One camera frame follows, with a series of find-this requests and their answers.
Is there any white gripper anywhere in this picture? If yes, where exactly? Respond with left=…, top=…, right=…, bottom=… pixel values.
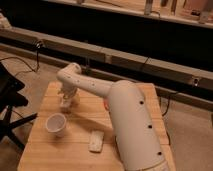
left=59, top=83, right=80, bottom=105

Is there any white plastic bottle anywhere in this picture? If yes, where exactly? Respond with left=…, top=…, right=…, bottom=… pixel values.
left=60, top=98, right=75, bottom=113

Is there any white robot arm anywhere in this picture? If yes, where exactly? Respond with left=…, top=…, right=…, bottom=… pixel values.
left=57, top=63, right=170, bottom=171

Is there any white paper cup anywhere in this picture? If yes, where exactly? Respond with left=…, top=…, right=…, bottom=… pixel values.
left=45, top=113, right=67, bottom=137

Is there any red carrot toy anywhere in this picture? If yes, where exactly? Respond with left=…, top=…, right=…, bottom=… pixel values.
left=103, top=99, right=109, bottom=111

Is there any white sponge block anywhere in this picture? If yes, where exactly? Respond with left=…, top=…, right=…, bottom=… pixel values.
left=89, top=131, right=104, bottom=153

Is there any black office chair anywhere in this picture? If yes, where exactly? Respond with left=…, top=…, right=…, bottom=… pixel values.
left=0, top=62, right=37, bottom=149

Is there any black floor cable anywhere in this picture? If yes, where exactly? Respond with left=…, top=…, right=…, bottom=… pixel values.
left=0, top=39, right=44, bottom=78

